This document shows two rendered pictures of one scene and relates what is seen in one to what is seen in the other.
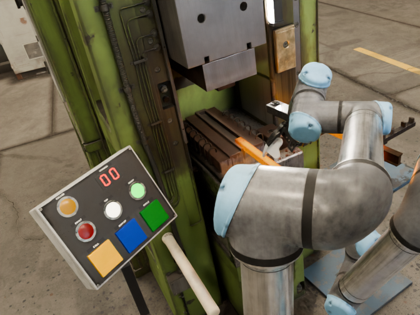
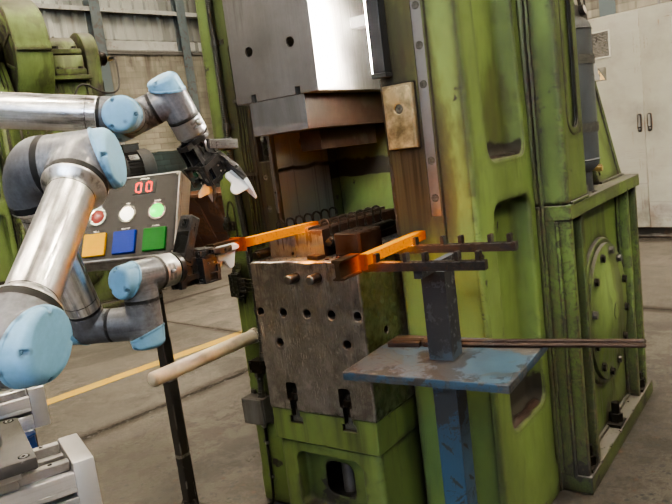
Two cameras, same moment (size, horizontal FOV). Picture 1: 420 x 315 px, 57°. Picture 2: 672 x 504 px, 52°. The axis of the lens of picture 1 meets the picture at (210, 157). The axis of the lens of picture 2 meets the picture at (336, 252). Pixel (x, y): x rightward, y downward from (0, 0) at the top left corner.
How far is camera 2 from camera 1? 1.94 m
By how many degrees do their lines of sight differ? 58
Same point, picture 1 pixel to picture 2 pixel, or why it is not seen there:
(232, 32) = (278, 71)
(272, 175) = not seen: outside the picture
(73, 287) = not seen: hidden behind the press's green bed
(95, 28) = (209, 62)
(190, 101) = (382, 195)
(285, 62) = (398, 135)
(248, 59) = (297, 106)
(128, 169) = (163, 189)
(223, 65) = (270, 108)
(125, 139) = (224, 184)
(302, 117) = not seen: hidden behind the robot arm
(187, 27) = (236, 60)
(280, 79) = (401, 163)
